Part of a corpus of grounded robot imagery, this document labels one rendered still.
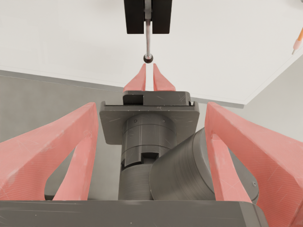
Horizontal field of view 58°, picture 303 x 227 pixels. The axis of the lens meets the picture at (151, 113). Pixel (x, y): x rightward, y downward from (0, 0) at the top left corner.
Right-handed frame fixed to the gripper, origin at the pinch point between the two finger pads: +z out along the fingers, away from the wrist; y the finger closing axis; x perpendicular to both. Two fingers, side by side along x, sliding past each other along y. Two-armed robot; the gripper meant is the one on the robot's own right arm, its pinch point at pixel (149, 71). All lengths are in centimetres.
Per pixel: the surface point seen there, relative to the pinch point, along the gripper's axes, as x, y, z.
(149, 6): -11.2, 0.1, -3.6
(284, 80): 86, -78, 85
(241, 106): 19.3, -19.2, 10.1
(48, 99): 75, 48, 60
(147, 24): -8.7, 0.2, -2.7
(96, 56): 3.8, 8.3, 7.5
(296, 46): -7.9, -14.2, -4.8
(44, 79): 9.8, 18.4, 8.2
